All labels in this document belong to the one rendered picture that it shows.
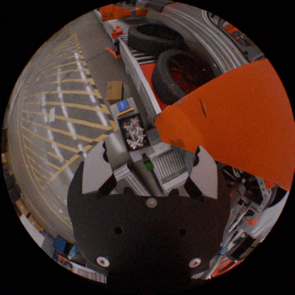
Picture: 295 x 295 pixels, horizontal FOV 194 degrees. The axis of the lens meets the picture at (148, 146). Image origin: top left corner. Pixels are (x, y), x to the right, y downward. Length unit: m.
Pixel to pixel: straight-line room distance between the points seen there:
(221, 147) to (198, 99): 0.10
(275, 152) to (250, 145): 0.05
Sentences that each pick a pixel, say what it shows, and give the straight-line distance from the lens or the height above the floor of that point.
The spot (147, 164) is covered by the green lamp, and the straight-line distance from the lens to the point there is 0.40.
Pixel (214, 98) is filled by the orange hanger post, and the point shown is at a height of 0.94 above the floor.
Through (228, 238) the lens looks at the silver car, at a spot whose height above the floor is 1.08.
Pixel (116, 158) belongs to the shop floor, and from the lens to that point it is 1.10.
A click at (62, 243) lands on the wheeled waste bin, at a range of 5.99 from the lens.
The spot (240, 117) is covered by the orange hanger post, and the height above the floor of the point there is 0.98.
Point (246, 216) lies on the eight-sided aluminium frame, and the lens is 0.86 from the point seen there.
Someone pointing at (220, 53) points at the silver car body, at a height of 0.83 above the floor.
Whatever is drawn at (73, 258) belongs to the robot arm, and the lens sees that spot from 0.52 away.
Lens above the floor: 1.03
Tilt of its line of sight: 77 degrees down
